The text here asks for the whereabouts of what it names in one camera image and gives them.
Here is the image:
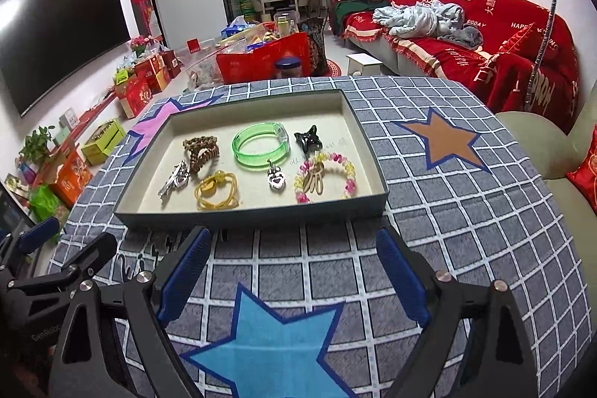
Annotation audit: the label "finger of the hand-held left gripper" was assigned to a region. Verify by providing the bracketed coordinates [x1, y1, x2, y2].
[9, 232, 118, 292]
[0, 217, 60, 269]

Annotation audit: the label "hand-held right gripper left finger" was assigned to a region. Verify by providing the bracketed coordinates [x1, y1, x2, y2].
[49, 225, 213, 398]

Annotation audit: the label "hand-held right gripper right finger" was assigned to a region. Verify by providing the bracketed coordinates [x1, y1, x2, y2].
[375, 228, 537, 398]

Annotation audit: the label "grey shallow box tray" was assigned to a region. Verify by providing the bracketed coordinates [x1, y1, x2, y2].
[113, 88, 389, 231]

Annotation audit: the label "brown braided bead bracelet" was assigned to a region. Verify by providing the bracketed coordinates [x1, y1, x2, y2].
[182, 136, 221, 174]

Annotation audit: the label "green plastic bracelet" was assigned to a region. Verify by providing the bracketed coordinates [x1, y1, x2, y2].
[232, 122, 291, 169]

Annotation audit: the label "green plastic bag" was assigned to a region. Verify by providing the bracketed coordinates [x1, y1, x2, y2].
[29, 185, 61, 219]

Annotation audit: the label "orange cardboard box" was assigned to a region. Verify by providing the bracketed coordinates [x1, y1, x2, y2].
[49, 151, 94, 207]

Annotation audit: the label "green potted plant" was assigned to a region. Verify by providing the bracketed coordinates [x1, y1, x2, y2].
[19, 125, 56, 163]

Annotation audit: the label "grey checked star tablecloth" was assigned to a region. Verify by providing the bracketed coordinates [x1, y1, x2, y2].
[49, 75, 591, 398]

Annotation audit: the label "silver hair clip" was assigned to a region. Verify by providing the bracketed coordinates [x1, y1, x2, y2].
[157, 160, 190, 199]

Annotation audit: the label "yellow-green crate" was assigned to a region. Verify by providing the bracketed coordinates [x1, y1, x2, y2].
[81, 119, 126, 166]

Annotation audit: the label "silver heart lock pendant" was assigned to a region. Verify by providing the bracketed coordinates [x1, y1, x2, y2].
[266, 159, 286, 192]

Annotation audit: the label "beige hair clip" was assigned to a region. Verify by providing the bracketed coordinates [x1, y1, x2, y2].
[303, 165, 325, 195]

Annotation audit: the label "red gift box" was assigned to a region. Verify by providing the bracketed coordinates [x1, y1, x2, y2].
[135, 53, 171, 91]
[114, 78, 152, 119]

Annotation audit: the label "black hair claw clip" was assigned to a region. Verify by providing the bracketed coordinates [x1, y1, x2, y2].
[294, 124, 323, 156]

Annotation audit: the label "beige armchair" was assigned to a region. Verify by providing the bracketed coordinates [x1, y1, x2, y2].
[494, 111, 597, 268]

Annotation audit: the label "black television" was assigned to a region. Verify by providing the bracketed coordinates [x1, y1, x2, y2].
[0, 0, 131, 116]

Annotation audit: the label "clear plastic bags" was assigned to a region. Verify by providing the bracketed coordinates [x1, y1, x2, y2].
[179, 41, 225, 88]

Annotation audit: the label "red embroidered cushion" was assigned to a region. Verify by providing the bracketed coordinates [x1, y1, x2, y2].
[566, 151, 597, 212]

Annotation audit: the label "pink flower bouquet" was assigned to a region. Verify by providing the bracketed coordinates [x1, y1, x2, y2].
[129, 35, 152, 56]

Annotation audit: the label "small white stool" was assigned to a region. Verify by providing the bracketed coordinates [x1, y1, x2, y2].
[346, 53, 385, 77]

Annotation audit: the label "round red floor mat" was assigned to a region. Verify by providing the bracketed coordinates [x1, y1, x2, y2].
[324, 57, 350, 78]

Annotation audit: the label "red gift bag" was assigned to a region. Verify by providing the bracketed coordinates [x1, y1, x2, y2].
[215, 32, 311, 84]

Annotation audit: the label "blue-lidded jar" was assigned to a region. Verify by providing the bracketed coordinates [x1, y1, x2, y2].
[275, 59, 301, 78]

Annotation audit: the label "dark patterned bag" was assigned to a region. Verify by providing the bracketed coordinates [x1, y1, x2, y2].
[303, 18, 329, 77]

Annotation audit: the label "red covered sofa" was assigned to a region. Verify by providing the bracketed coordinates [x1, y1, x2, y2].
[329, 0, 581, 135]

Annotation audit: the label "grey garment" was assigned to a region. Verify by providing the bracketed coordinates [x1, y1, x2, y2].
[438, 25, 483, 49]

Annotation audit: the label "light blue clothes pile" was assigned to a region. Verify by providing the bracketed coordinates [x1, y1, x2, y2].
[373, 1, 467, 37]

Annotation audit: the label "clear plastic container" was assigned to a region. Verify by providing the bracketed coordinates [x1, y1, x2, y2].
[273, 9, 299, 36]

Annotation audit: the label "dark green cloth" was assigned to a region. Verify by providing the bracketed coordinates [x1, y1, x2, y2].
[331, 0, 388, 35]

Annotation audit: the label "silver stand pole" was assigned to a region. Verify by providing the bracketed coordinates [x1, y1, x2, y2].
[525, 0, 567, 114]

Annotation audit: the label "white dining table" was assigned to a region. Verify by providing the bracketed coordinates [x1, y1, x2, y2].
[260, 0, 299, 14]

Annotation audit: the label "yellow hair tie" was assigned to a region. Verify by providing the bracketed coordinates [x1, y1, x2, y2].
[194, 171, 240, 211]

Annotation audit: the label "pink yellow beaded bracelet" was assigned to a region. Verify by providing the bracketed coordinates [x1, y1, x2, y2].
[294, 152, 357, 203]

